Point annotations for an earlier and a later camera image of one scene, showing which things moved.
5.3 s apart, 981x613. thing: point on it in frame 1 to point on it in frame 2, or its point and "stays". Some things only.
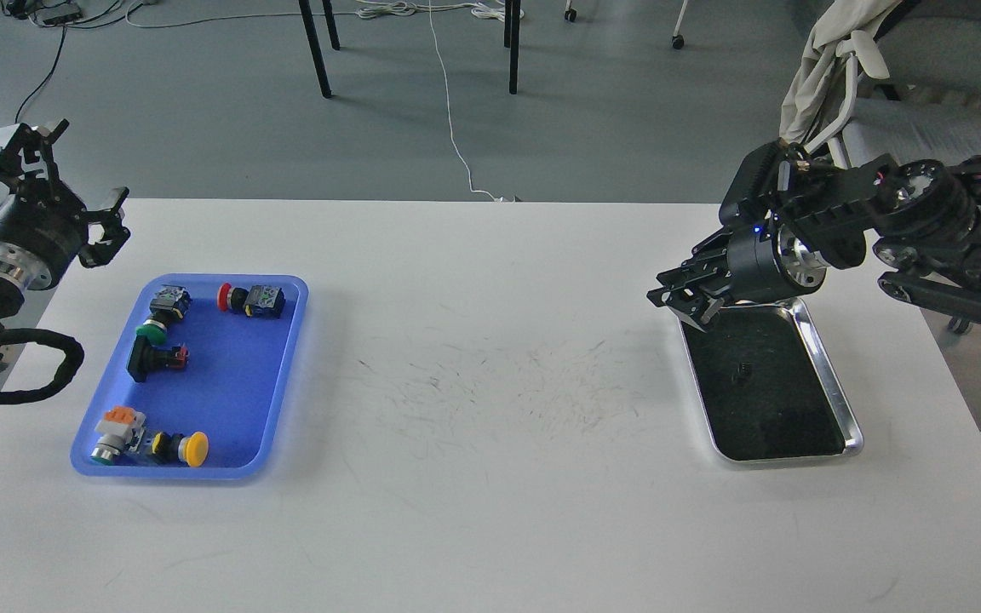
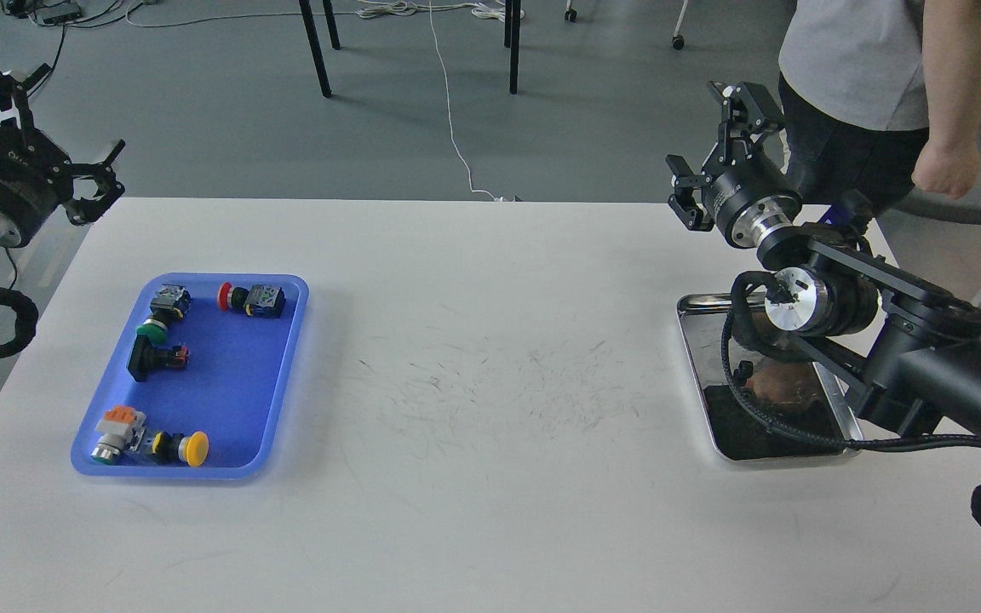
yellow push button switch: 192,449 stays
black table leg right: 511,35 stays
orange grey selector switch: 120,432 stays
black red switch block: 145,357 stays
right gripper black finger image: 695,301 to 684,203
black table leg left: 321,71 stays
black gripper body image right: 767,262 to 748,191
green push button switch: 169,306 stays
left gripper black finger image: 100,254 to 83,210
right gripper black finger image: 708,258 to 748,113
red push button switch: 262,301 stays
